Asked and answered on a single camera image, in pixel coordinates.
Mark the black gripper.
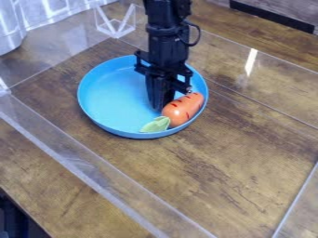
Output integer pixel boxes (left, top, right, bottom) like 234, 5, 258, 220
134, 25, 193, 110

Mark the orange toy carrot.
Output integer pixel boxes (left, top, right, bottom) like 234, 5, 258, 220
141, 92, 205, 133

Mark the blue round tray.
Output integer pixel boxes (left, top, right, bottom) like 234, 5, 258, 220
78, 55, 209, 139

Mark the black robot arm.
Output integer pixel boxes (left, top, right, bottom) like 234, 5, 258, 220
134, 0, 197, 111

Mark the clear acrylic triangular stand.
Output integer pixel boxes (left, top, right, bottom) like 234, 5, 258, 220
94, 5, 135, 39

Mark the dark bar at back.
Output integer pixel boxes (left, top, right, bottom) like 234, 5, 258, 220
230, 0, 314, 34

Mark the white patterned curtain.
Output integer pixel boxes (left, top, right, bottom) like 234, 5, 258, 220
0, 0, 118, 56

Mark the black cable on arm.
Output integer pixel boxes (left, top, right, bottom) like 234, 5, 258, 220
178, 20, 204, 47

